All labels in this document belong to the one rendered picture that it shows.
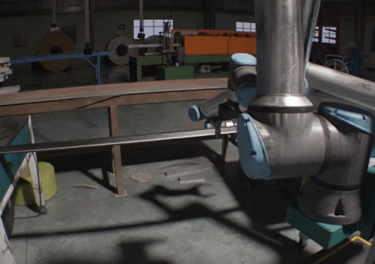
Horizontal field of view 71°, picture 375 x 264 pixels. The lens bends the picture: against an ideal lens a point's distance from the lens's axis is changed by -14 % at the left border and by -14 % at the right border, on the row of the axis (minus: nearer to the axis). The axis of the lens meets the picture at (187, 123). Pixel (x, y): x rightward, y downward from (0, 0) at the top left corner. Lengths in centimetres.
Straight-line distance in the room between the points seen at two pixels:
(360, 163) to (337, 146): 8
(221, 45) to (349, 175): 685
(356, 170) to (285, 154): 20
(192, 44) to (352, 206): 653
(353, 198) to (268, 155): 27
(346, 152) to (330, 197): 12
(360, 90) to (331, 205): 69
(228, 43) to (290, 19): 692
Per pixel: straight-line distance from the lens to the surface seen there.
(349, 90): 135
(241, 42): 778
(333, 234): 77
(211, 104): 159
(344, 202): 77
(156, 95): 218
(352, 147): 71
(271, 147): 62
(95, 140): 134
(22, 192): 242
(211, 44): 732
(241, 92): 92
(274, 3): 67
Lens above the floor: 120
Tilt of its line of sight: 17 degrees down
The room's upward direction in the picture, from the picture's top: straight up
